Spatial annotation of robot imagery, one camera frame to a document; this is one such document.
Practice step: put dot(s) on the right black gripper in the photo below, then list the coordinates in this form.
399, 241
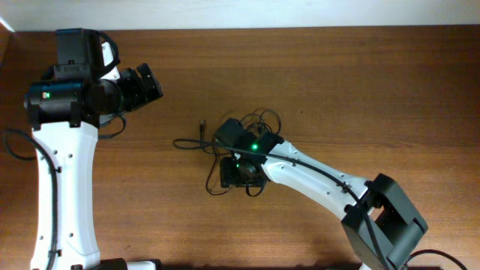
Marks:
229, 176

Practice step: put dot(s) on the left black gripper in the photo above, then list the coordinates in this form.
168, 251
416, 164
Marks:
134, 90

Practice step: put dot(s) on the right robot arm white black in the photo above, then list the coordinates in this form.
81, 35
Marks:
380, 221

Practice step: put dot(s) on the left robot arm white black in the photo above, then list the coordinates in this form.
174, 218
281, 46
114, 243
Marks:
66, 110

